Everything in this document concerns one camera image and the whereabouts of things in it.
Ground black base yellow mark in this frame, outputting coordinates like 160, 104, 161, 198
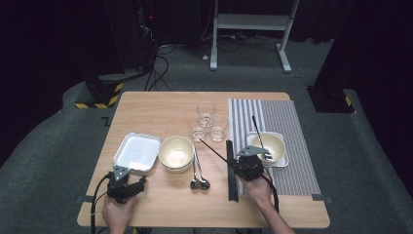
306, 85, 356, 114

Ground cream bowl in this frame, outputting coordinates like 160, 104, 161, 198
251, 132, 286, 164
158, 136, 195, 171
161, 164, 193, 174

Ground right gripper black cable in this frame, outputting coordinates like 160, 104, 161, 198
261, 174, 281, 215

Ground steel spoon striped handle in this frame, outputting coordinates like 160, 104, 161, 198
189, 152, 202, 190
251, 115, 274, 161
193, 147, 211, 191

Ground clear drinking glass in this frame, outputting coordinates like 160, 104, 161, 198
196, 102, 216, 129
208, 114, 230, 142
188, 116, 208, 143

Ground black yellow striped base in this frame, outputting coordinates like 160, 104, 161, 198
75, 75, 125, 110

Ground dark curtain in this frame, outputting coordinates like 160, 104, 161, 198
0, 0, 126, 167
313, 0, 413, 196

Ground long black chopstick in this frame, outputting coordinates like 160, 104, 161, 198
199, 137, 236, 166

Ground bundle of black chopsticks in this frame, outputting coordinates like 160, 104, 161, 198
225, 139, 241, 203

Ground striped woven placemat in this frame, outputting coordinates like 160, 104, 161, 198
228, 97, 322, 197

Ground dark equipment rack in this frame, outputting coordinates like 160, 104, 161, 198
135, 0, 160, 71

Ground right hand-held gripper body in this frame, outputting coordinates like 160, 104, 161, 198
234, 145, 271, 182

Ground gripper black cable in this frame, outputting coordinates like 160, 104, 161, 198
90, 174, 111, 234
261, 174, 281, 215

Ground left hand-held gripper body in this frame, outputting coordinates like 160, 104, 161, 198
106, 165, 141, 205

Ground black floor cables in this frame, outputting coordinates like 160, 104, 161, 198
143, 42, 172, 93

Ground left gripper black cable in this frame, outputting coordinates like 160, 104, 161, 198
90, 174, 111, 234

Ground person's right hand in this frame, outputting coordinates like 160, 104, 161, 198
242, 178, 274, 209

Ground white metal stand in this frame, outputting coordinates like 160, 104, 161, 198
209, 0, 300, 74

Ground person's left hand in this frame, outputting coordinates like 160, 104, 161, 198
101, 196, 137, 230

